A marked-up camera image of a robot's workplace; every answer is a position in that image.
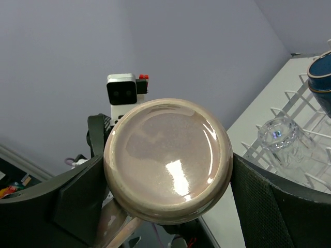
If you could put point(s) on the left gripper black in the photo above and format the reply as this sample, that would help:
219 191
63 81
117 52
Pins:
99 128

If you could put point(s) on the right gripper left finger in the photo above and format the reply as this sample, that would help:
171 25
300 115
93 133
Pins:
61 212

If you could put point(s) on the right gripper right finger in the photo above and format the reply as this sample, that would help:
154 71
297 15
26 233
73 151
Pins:
276 212

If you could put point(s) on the clear glass tumbler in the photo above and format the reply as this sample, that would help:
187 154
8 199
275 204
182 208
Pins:
290 148

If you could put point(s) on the pale pink glossy mug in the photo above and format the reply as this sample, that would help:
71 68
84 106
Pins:
166 161

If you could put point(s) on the dark blue mug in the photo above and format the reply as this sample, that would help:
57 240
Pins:
319 80

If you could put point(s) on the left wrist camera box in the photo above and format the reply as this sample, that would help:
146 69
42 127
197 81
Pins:
122 89

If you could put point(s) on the white wire plate rack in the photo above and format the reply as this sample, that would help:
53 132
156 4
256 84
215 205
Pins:
303 108

